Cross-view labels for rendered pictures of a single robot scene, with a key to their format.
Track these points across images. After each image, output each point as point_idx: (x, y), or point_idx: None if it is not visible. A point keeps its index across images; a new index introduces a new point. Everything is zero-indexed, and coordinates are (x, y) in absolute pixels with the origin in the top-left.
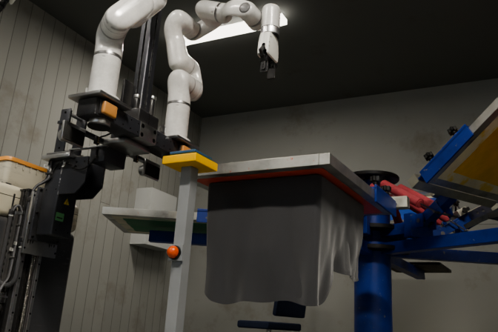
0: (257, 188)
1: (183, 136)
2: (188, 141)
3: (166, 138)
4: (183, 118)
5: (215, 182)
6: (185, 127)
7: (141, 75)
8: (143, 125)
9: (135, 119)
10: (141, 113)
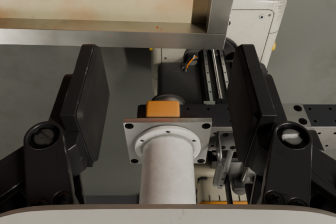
0: None
1: (173, 138)
2: (169, 120)
3: (225, 123)
4: (179, 177)
5: None
6: (169, 159)
7: None
8: (302, 121)
9: (327, 124)
10: (313, 142)
